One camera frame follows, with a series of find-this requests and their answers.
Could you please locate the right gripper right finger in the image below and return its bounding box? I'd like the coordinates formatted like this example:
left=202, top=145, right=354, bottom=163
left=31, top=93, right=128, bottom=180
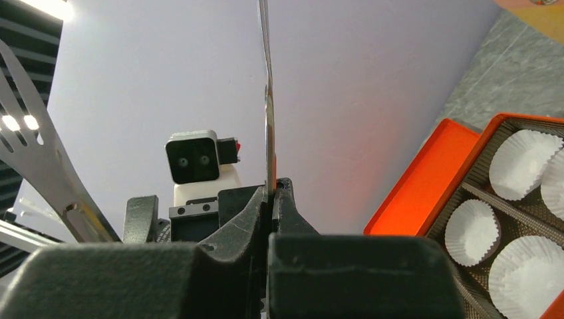
left=266, top=177, right=468, bottom=319

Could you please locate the white paper cup top-right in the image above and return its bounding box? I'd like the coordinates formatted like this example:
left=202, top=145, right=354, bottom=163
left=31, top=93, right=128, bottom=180
left=541, top=150, right=563, bottom=220

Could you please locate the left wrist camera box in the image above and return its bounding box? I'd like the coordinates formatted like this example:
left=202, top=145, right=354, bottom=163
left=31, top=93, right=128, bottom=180
left=165, top=130, right=242, bottom=206

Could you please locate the white paper cup middle-right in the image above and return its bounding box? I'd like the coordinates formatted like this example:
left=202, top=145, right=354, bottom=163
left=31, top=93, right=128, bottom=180
left=488, top=236, right=563, bottom=318

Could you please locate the orange cookie box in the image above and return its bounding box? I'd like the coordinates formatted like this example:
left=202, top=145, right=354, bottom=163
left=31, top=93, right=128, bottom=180
left=418, top=113, right=563, bottom=318

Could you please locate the orange box lid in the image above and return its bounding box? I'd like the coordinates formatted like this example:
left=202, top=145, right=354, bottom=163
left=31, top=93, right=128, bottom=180
left=363, top=118, right=481, bottom=236

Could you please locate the round mini drawer cabinet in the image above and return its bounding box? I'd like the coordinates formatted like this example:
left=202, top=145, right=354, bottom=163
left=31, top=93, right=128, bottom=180
left=495, top=0, right=563, bottom=44

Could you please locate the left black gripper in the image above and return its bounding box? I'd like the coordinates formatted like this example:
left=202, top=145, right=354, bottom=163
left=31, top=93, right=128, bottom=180
left=122, top=185, right=264, bottom=245

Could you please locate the white paper cup top-left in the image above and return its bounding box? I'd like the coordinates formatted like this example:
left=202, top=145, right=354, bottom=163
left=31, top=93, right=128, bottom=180
left=489, top=130, right=563, bottom=201

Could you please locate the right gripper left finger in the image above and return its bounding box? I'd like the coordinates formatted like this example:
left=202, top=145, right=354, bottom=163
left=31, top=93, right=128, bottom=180
left=1, top=187, right=265, bottom=318

